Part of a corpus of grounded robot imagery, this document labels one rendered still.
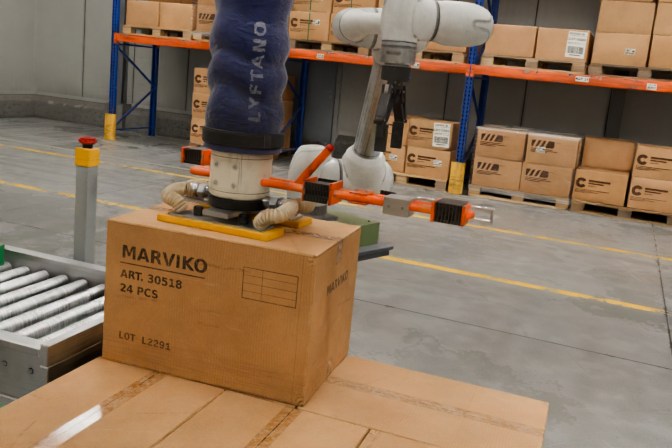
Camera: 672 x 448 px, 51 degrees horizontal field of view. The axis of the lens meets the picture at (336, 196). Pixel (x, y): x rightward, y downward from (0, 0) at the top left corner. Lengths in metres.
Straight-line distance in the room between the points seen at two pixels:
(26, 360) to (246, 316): 0.62
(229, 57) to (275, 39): 0.13
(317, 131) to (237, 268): 9.24
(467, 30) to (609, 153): 7.55
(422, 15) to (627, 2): 7.17
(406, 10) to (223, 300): 0.86
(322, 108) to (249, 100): 9.11
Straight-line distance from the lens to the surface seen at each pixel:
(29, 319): 2.44
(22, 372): 2.14
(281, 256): 1.77
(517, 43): 8.94
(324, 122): 10.97
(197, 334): 1.94
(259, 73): 1.88
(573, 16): 10.20
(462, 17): 1.83
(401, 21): 1.78
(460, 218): 1.76
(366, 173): 2.60
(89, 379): 2.01
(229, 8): 1.90
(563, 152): 8.81
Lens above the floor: 1.40
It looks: 10 degrees down
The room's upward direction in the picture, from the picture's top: 6 degrees clockwise
